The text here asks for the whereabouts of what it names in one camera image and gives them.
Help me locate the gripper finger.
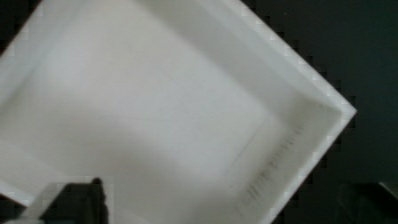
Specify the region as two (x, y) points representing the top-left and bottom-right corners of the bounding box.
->
(23, 178), (110, 224)

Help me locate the white drawer cabinet frame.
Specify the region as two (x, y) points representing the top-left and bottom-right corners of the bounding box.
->
(0, 0), (355, 224)

